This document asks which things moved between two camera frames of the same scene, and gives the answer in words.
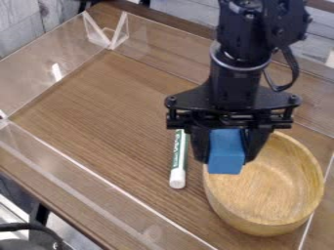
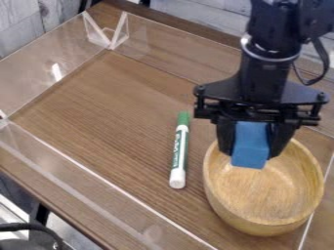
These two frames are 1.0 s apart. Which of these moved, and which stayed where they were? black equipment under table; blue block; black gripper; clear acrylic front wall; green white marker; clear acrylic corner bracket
Moved: black gripper; blue block
Stayed: clear acrylic corner bracket; clear acrylic front wall; black equipment under table; green white marker
